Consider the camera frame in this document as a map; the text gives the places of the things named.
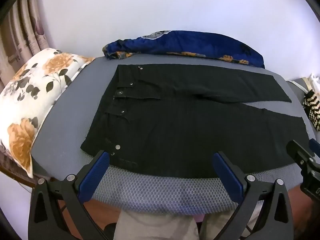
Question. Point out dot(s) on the person's beige clothing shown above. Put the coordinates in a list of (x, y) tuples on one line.
[(155, 226)]

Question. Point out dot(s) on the wooden bed frame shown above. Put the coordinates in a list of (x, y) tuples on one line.
[(15, 172)]

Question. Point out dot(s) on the black and cream striped knit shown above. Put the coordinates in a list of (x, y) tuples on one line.
[(313, 110)]

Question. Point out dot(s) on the pink floral curtain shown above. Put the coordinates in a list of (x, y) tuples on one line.
[(22, 30)]

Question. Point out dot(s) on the white floral pillow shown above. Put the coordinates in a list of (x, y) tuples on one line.
[(35, 92)]

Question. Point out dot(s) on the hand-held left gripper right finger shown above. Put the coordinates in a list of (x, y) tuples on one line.
[(227, 173)]

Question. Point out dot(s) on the grey textured mat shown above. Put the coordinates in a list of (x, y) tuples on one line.
[(160, 192)]

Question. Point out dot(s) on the blue floral blanket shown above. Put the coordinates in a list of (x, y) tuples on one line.
[(190, 43)]

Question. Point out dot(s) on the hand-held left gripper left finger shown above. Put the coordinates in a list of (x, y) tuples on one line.
[(95, 171)]

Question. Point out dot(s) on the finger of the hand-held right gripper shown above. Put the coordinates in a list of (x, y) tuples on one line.
[(315, 146), (298, 152)]

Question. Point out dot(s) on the black pants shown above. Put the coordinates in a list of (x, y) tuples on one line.
[(180, 120)]

